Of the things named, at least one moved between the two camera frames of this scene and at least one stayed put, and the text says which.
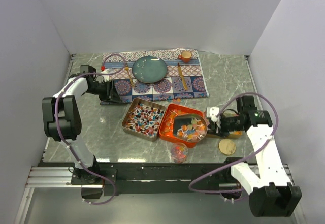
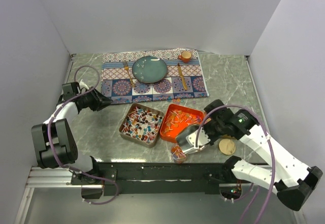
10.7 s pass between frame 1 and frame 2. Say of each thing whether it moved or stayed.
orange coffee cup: stayed
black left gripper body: moved
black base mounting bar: stayed
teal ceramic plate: stayed
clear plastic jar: stayed
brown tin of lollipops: moved
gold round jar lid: stayed
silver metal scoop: moved
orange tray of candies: stayed
